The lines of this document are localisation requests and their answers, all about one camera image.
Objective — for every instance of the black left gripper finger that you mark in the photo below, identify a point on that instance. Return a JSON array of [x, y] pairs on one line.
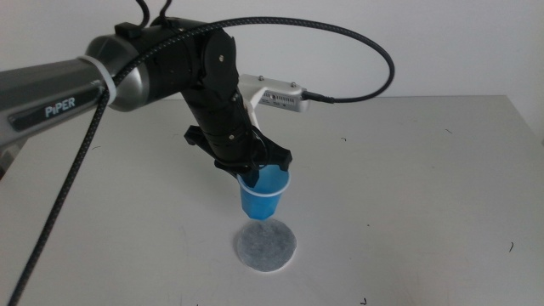
[[252, 178], [234, 173]]

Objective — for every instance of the blue plastic cup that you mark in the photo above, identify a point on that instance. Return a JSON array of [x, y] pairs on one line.
[[260, 203]]

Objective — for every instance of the black and grey left robot arm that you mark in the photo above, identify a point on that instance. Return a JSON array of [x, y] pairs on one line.
[[47, 91]]

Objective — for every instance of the round grey felt cup mat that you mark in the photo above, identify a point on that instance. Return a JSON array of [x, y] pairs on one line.
[[265, 248]]

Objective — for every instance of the white zip tie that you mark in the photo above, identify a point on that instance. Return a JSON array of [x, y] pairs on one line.
[[106, 78]]

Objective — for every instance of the white wrist camera with mount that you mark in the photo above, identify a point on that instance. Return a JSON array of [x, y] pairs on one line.
[[282, 98]]

